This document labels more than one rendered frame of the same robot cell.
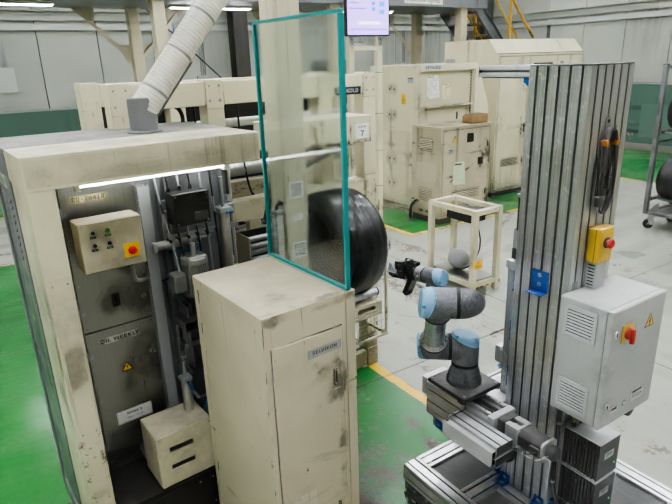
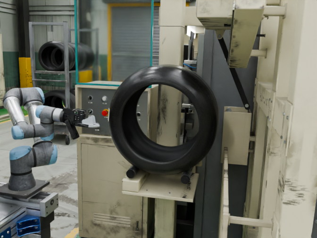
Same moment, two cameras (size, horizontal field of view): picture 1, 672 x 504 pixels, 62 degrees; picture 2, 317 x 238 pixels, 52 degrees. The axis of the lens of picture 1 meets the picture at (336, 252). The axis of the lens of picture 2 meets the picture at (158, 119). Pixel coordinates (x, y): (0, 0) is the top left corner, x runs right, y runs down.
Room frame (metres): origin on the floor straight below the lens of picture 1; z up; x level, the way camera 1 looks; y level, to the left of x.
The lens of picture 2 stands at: (4.02, -1.14, 1.51)
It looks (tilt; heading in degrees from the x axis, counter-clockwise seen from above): 12 degrees down; 138
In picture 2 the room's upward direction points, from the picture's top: 2 degrees clockwise
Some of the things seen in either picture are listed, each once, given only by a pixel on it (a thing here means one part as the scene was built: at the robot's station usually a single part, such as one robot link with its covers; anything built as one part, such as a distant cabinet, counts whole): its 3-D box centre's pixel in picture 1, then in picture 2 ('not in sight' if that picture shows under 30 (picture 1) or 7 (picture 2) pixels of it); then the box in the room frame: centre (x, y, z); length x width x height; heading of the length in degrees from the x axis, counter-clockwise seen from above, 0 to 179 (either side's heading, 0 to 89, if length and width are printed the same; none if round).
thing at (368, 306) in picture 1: (350, 311); (138, 174); (2.67, -0.07, 0.83); 0.36 x 0.09 x 0.06; 127
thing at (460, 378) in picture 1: (464, 369); (21, 177); (2.17, -0.54, 0.77); 0.15 x 0.15 x 0.10
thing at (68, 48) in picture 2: not in sight; (68, 81); (-1.26, 1.45, 0.96); 1.36 x 0.71 x 1.92; 123
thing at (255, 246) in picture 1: (260, 257); (235, 134); (2.96, 0.42, 1.05); 0.20 x 0.15 x 0.30; 127
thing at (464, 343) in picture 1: (463, 346); (21, 158); (2.17, -0.54, 0.88); 0.13 x 0.12 x 0.14; 83
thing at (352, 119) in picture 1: (314, 131); (229, 8); (3.10, 0.09, 1.71); 0.61 x 0.25 x 0.15; 127
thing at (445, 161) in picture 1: (451, 170); not in sight; (7.53, -1.58, 0.62); 0.91 x 0.58 x 1.25; 123
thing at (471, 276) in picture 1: (463, 243); not in sight; (5.06, -1.20, 0.40); 0.60 x 0.35 x 0.80; 33
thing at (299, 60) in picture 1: (299, 152); (112, 14); (2.13, 0.12, 1.74); 0.55 x 0.02 x 0.95; 37
